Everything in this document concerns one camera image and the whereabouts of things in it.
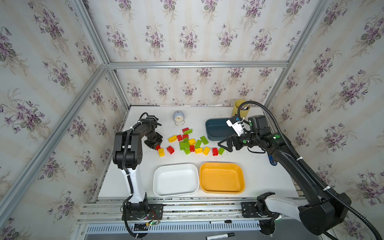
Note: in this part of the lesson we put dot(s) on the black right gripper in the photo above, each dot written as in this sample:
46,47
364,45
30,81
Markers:
237,140

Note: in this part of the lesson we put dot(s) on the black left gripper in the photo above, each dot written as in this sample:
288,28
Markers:
154,140

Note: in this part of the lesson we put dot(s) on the yellow curved lego brick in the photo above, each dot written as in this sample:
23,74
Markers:
173,139

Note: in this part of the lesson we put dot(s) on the green lego brick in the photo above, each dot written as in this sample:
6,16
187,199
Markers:
187,151
188,132
204,140
198,144
184,146
221,151

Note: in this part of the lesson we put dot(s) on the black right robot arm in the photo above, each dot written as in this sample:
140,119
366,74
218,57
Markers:
324,208

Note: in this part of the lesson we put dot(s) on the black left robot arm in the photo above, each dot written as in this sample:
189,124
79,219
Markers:
128,153

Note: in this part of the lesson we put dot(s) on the dark teal plastic bin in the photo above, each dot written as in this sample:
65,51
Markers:
218,130

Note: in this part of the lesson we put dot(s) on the blue round alarm clock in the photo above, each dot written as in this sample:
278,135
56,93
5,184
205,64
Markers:
179,118

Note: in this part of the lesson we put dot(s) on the yellow plastic tray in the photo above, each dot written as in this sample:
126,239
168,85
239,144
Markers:
222,178

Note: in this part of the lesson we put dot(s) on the yellow pen cup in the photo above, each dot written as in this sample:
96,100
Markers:
243,110

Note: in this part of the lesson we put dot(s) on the white plastic tray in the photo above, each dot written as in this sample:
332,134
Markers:
176,180

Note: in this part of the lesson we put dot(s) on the blue tool on table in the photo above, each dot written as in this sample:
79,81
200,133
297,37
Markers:
273,162

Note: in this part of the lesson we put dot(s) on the black marker pen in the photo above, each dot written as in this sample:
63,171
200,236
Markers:
221,236

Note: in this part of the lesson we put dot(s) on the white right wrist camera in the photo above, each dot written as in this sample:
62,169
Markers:
236,124

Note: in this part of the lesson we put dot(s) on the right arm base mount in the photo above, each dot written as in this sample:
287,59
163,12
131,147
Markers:
259,209

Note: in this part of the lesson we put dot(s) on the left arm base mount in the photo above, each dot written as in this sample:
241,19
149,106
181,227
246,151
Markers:
151,214

